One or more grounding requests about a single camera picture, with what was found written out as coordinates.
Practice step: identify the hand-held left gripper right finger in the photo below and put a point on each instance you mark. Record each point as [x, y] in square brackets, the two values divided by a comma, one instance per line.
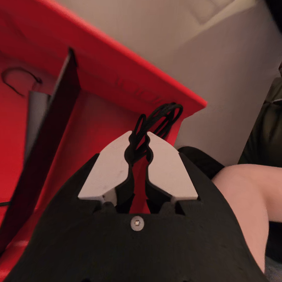
[171, 174]

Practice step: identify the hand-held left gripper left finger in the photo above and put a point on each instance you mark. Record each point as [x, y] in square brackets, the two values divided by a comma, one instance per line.
[108, 171]

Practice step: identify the red plastic bin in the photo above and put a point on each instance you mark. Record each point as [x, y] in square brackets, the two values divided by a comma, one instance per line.
[110, 72]

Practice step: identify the person's right forearm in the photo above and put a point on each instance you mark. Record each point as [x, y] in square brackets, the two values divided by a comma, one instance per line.
[246, 198]

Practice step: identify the black rounded pad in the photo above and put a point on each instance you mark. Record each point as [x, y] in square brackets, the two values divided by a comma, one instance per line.
[202, 160]

